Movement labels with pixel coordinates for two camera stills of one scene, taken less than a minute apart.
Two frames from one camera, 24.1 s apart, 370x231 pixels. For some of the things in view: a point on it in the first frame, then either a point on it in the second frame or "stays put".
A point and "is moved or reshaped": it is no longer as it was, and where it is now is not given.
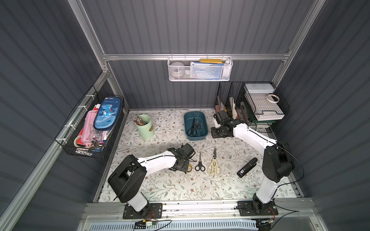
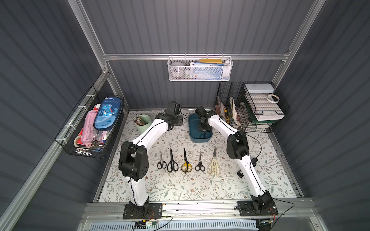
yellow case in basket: (210, 60) stays put
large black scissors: (192, 131) is moved or reshaped
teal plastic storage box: (196, 125) is moved or reshaped
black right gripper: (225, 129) → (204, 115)
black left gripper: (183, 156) → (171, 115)
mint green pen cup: (147, 131) stays put
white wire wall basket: (200, 69) stays put
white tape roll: (271, 101) stays put
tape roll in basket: (177, 69) stays put
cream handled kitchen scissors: (214, 167) stays put
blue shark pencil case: (107, 113) stays put
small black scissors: (200, 164) stays put
